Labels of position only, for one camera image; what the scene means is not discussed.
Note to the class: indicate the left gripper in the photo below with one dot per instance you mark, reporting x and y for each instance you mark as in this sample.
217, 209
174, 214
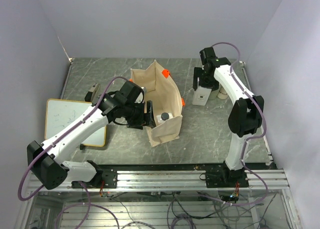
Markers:
144, 117

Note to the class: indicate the aluminium mounting rail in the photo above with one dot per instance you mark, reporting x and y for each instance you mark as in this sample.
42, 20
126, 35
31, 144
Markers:
135, 181

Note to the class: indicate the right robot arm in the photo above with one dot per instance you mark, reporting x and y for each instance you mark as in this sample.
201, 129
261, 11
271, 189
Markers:
245, 117

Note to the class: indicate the whiteboard eraser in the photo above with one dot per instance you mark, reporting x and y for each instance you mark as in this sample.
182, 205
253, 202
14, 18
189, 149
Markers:
92, 92

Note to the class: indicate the white bottle grey cap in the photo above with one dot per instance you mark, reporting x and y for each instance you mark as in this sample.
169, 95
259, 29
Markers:
163, 117
201, 94

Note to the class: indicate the beige canvas tote bag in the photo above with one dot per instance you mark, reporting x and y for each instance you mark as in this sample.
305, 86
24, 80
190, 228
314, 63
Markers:
165, 96

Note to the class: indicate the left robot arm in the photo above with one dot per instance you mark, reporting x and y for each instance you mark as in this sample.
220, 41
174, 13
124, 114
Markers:
48, 160

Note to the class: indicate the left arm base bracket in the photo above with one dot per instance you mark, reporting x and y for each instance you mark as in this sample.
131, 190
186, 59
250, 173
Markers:
108, 179

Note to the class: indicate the beige bottle wooden cap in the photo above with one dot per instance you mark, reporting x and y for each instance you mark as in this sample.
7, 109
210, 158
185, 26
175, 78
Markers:
213, 94
222, 94

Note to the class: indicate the small whiteboard yellow frame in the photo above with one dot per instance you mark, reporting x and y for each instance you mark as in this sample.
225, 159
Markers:
61, 113

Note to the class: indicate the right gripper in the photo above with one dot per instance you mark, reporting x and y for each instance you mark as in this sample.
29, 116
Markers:
213, 85

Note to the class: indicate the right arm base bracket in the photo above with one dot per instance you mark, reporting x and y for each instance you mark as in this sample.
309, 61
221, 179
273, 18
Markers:
224, 179

